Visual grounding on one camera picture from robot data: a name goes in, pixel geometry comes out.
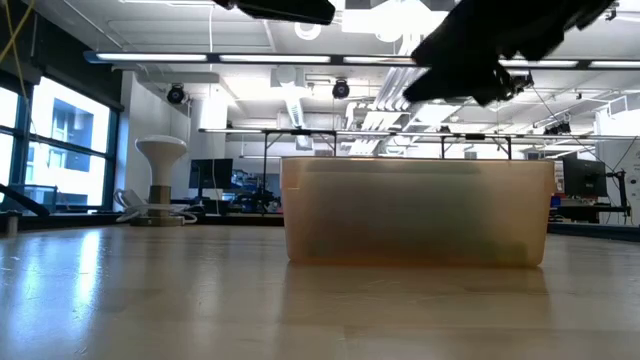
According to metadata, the large dark-framed window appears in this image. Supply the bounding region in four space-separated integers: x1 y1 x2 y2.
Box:
0 69 124 214

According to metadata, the orange translucent plastic bin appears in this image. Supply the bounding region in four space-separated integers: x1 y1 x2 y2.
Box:
279 156 557 268

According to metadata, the black background desk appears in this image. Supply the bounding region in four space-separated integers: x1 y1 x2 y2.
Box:
549 202 632 225

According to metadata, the black slanted bar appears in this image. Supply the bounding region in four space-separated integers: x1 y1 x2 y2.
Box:
0 182 51 219

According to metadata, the yellow hanging cord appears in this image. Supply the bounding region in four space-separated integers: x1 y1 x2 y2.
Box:
0 0 36 86

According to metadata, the white hanging ring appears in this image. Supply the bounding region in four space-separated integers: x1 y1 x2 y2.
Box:
293 22 322 41

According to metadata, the black background workbench frame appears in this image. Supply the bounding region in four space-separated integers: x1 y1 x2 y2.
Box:
198 127 640 206

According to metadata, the white mushroom-shaped lamp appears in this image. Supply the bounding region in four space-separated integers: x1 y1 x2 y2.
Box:
130 134 189 228

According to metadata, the long ceiling light bar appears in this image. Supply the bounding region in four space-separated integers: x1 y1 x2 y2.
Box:
83 48 640 71

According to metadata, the black computer monitor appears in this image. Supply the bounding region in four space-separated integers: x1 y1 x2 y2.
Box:
562 156 609 199
188 158 235 201

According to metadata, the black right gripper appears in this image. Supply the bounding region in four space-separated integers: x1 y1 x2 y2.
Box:
402 0 619 107

